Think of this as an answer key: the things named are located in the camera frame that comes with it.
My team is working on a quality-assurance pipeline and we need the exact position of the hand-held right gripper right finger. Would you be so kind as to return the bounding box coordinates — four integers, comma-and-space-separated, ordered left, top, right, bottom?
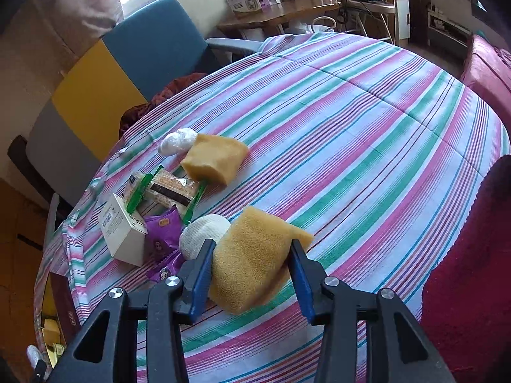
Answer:
289, 238, 458, 383

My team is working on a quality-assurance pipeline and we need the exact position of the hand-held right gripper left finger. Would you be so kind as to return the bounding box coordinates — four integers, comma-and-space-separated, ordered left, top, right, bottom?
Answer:
47, 238, 218, 383

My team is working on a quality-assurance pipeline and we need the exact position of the white towel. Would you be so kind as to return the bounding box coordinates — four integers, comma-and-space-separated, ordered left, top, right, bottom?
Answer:
179, 214, 232, 262

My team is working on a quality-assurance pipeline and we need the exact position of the yellow sponge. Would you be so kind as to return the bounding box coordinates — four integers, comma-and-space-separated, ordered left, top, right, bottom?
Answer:
181, 133, 250, 186
210, 206, 314, 315

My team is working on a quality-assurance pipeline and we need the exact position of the purple snack packet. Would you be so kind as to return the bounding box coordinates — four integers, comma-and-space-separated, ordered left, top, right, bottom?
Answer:
146, 249, 188, 285
144, 205, 188, 262

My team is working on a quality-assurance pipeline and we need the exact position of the white cardboard box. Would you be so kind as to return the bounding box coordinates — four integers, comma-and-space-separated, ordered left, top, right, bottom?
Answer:
98, 193, 150, 267

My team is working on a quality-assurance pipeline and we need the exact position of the cracker packet with green edges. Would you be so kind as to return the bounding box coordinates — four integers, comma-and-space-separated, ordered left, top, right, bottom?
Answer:
146, 169, 208, 224

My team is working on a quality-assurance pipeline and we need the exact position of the green white small box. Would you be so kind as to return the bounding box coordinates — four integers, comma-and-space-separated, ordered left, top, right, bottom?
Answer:
124, 171, 154, 213

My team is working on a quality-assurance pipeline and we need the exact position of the white plastic bundle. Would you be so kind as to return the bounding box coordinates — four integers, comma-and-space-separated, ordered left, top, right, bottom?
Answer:
157, 128, 198, 157

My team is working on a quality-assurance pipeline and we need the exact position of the striped bed sheet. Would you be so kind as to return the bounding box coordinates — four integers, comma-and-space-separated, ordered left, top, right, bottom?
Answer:
34, 32, 511, 383

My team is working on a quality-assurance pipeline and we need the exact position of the red fleece blanket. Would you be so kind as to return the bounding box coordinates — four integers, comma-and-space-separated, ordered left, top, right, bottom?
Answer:
421, 155, 511, 383

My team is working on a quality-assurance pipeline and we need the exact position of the dark red cloth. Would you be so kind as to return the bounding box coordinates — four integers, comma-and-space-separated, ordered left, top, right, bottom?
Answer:
120, 72, 208, 138

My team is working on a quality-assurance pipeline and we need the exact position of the blue yellow grey chair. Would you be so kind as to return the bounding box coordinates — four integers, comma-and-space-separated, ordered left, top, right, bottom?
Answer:
26, 0, 264, 204

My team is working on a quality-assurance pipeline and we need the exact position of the wooden desk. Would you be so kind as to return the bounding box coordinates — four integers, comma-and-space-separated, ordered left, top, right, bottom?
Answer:
217, 2, 344, 41

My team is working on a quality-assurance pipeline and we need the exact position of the pink blanket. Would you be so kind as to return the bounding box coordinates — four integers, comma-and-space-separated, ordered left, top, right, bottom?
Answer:
459, 34, 511, 128

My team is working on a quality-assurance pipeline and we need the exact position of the wooden folding chair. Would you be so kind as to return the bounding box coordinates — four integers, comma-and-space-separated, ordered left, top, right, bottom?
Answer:
339, 0, 397, 44

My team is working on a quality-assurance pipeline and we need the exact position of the white cabinet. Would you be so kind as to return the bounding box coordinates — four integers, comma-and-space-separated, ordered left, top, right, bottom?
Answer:
393, 0, 416, 41

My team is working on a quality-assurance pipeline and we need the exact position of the white low shelf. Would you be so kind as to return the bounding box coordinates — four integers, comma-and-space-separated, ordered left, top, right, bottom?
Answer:
425, 6, 472, 49

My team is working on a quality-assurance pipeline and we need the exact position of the beige curtain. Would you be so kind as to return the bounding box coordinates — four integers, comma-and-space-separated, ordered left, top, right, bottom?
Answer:
32, 0, 125, 49

